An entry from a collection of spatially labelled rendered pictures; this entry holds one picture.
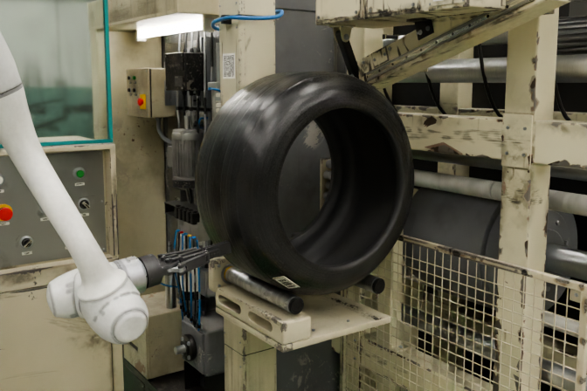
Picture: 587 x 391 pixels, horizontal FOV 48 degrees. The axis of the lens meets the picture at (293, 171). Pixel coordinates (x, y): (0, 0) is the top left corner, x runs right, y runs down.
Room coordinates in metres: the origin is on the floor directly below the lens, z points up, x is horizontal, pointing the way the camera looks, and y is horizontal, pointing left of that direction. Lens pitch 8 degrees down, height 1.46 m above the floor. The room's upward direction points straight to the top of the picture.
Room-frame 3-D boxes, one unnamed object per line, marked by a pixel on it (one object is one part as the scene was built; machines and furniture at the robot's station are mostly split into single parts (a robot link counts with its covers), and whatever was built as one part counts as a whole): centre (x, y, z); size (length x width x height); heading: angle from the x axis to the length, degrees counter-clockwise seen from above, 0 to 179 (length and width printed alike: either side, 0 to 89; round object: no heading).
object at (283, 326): (1.73, 0.09, 0.84); 0.36 x 0.09 x 0.06; 35
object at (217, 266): (1.96, 0.08, 0.90); 0.40 x 0.03 x 0.10; 125
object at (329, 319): (1.81, -0.02, 0.80); 0.37 x 0.36 x 0.02; 125
